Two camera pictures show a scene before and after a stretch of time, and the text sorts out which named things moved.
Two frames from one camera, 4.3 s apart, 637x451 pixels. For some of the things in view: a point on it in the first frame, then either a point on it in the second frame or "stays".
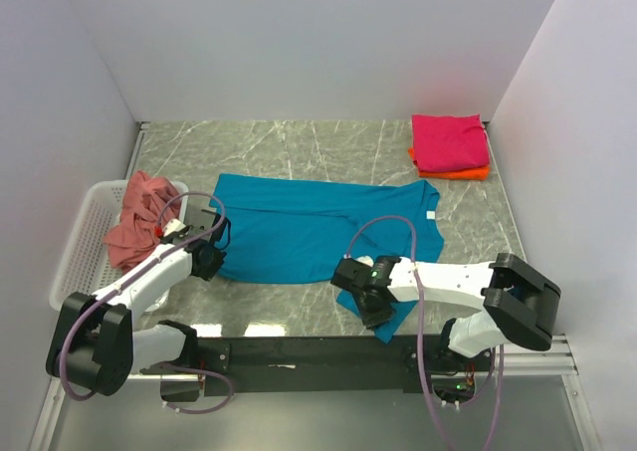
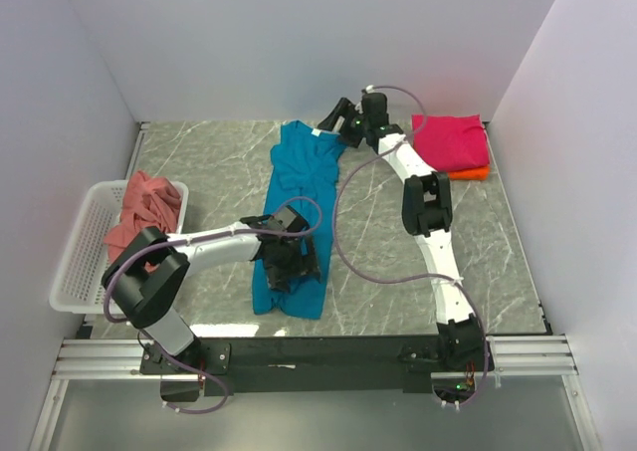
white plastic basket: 87,262 stays
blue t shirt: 290,229 → 303,175
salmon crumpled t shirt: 136,236 stays
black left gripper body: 206,272 → 290,263
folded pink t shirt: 444,142 stays
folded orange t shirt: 481,172 stays
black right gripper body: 371,313 → 353,125
